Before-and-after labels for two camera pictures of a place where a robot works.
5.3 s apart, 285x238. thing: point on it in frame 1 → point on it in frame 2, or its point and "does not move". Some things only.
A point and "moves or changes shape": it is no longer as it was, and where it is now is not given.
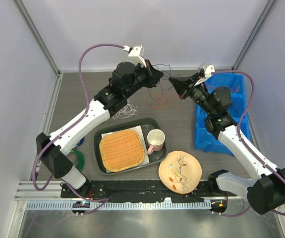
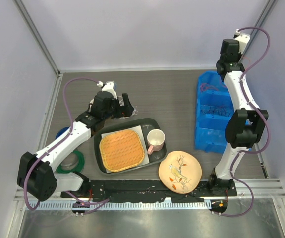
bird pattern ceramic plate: [180, 172] does not move
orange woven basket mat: [122, 149] does not move
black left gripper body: [145, 75] → [122, 111]
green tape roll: [80, 162] does not move
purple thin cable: [168, 77] moves or changes shape
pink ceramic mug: [155, 139] does not move
